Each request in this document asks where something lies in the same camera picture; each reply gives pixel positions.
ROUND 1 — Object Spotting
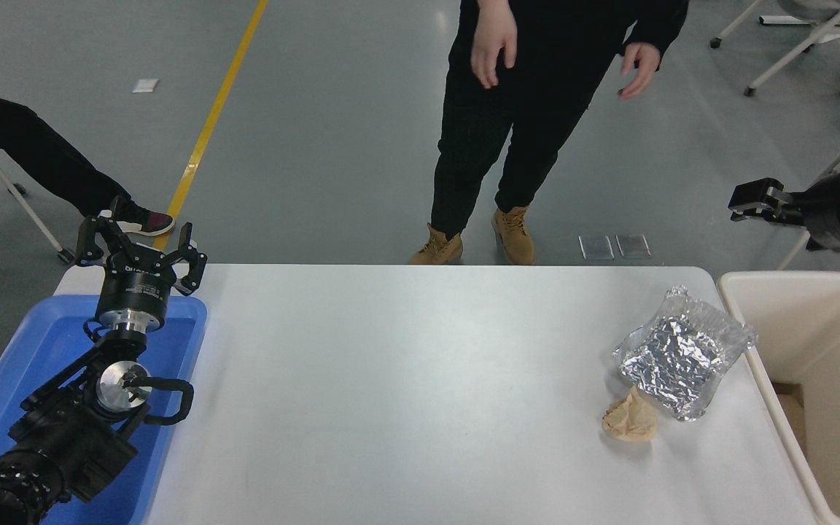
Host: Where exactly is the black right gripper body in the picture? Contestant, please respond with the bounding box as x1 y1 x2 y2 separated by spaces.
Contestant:
791 171 840 250

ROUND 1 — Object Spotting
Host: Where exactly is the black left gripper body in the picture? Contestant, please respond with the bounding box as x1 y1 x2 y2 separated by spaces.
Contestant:
96 245 180 317

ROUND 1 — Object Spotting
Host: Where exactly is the person's left hand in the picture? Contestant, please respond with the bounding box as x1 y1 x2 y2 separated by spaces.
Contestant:
618 42 662 101

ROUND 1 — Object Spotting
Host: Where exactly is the person's right hand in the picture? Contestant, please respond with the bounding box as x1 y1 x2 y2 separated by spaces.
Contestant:
470 0 518 90

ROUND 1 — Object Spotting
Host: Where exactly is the large pale bin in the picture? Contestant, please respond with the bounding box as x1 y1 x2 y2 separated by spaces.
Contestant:
715 271 840 525

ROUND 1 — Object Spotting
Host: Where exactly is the blue plastic tray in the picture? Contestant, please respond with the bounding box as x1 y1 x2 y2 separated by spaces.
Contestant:
0 294 208 525

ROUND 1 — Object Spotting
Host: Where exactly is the grey chair with metal legs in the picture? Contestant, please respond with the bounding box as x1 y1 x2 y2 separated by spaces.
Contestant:
0 109 74 265

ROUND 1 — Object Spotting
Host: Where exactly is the person with dark red shoe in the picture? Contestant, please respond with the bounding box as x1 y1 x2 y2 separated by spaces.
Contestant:
0 86 175 238

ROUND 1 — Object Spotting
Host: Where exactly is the metal floor plate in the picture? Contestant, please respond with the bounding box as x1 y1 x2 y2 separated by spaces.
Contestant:
615 234 652 260
578 235 615 261

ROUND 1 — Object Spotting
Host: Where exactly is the crumpled foil tray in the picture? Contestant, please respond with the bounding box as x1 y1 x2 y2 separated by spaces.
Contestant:
612 285 758 421

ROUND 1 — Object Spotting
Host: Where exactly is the white wheeled chair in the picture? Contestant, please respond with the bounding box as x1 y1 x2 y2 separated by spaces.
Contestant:
709 0 840 98

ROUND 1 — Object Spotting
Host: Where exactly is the person with tan boots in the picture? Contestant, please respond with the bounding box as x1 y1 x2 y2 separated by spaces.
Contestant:
409 0 691 265

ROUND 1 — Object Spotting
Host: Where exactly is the crumpled tan paper ball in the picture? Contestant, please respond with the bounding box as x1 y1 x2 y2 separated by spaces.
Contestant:
602 384 659 442

